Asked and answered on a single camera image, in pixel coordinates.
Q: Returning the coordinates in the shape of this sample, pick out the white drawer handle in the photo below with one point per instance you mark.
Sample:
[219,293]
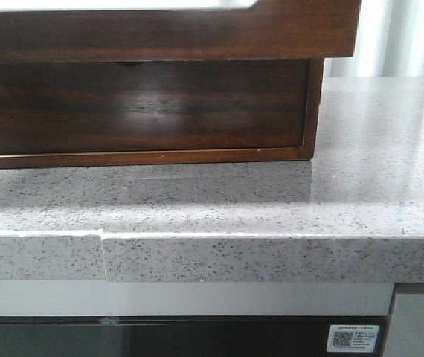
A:
[71,5]

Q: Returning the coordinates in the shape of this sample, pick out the dark wooden drawer cabinet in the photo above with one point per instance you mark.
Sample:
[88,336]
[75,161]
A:
[314,104]

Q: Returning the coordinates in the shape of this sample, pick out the white QR code sticker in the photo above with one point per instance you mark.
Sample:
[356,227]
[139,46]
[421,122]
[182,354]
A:
[352,338]

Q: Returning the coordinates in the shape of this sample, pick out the grey cabinet door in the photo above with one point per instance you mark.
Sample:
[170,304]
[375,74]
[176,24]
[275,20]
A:
[405,336]

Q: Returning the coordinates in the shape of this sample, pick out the wooden drawer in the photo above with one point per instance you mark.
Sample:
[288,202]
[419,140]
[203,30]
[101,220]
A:
[267,30]
[160,108]

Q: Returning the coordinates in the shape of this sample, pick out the black glass appliance front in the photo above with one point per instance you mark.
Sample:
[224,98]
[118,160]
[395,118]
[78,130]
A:
[55,324]

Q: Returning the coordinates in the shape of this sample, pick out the white window curtain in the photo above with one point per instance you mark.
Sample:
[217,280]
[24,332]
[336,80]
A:
[389,42]

